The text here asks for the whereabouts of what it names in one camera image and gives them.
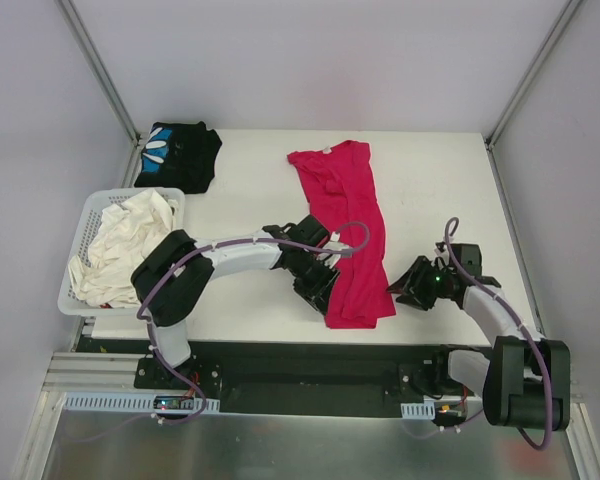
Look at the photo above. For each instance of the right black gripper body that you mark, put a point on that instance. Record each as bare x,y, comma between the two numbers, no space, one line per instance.
419,282

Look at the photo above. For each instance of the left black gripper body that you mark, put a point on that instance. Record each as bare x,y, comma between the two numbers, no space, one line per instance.
318,276

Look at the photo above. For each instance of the pink t shirt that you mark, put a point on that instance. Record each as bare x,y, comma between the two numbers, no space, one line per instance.
339,186

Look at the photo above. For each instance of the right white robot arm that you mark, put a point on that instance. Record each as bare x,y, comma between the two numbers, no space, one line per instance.
524,382

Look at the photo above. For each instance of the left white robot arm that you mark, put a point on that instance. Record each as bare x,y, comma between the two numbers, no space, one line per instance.
171,280

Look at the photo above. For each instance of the black folded t shirt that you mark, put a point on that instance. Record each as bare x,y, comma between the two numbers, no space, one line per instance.
181,156

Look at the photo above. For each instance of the cream t shirt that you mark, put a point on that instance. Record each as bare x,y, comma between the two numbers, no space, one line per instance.
125,238

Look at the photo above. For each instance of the white plastic laundry basket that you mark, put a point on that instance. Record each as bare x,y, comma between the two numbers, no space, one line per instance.
89,222

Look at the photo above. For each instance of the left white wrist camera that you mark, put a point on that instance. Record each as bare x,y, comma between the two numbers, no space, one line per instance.
337,250

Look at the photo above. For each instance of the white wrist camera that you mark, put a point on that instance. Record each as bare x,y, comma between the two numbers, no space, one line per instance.
441,253
337,250

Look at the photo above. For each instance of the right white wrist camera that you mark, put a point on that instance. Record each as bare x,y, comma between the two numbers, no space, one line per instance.
441,253

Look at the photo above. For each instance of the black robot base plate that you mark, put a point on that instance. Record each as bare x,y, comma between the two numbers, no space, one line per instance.
342,380

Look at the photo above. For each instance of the right white cable duct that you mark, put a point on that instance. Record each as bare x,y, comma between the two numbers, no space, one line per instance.
418,411

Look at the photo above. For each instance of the white cable duct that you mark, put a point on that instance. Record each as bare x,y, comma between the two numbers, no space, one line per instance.
138,403
418,411

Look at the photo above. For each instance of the right aluminium frame post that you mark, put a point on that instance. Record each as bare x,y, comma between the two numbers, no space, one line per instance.
556,32

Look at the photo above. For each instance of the aluminium frame post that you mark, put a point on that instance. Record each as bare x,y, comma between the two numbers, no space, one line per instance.
87,46
556,32

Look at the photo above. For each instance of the left white cable duct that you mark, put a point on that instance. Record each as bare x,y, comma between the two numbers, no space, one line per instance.
138,403

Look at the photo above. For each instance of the left aluminium frame post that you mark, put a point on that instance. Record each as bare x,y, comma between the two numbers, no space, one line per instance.
87,46

